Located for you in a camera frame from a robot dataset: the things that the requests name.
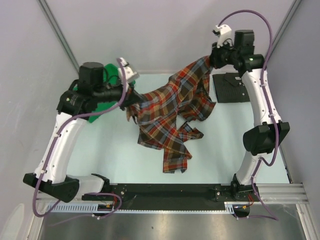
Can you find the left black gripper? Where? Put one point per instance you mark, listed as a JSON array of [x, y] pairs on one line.
[[131, 97]]

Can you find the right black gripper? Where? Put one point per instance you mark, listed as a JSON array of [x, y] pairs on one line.
[[213, 57]]

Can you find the red plaid long sleeve shirt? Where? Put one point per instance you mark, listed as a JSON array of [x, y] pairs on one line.
[[164, 114]]

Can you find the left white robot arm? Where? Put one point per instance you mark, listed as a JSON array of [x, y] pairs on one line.
[[50, 177]]

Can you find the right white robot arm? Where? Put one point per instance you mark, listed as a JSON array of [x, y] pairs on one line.
[[269, 130]]

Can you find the green plastic tray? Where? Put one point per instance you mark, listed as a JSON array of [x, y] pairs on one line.
[[110, 72]]

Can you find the folded dark striped shirt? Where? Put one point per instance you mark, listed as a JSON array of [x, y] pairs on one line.
[[229, 88]]

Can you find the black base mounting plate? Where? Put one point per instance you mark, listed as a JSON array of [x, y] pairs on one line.
[[179, 197]]

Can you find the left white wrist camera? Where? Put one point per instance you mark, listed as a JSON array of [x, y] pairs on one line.
[[127, 71]]

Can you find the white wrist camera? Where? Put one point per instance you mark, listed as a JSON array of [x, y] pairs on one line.
[[223, 32], [127, 71]]

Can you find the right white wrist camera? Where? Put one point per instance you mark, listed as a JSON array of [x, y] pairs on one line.
[[223, 32]]

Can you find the white slotted cable duct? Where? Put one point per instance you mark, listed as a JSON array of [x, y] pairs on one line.
[[105, 208]]

